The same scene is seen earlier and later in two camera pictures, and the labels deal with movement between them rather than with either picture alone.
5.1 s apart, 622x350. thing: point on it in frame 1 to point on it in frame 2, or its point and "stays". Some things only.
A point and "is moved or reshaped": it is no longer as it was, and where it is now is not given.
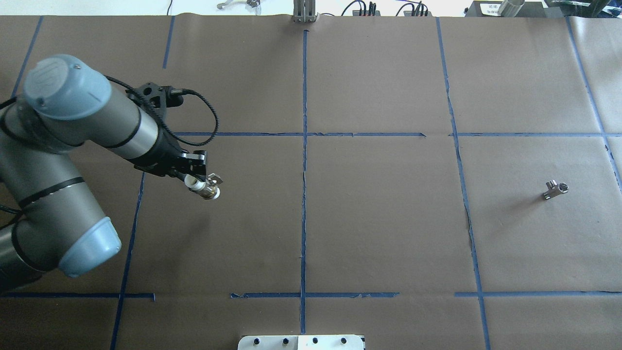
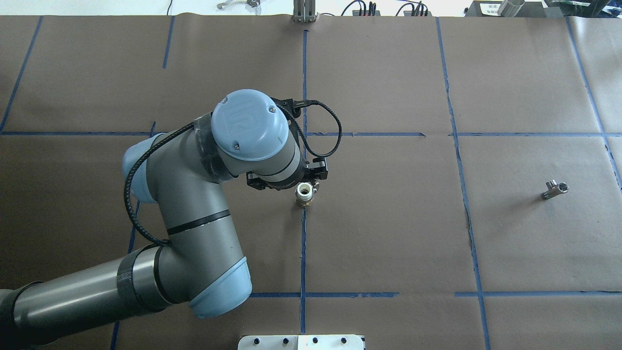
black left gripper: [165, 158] to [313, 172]
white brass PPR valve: [208, 189] is moved or reshaped
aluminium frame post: [304, 10] stays
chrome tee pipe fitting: [555, 189] stays
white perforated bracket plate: [302, 342] stays
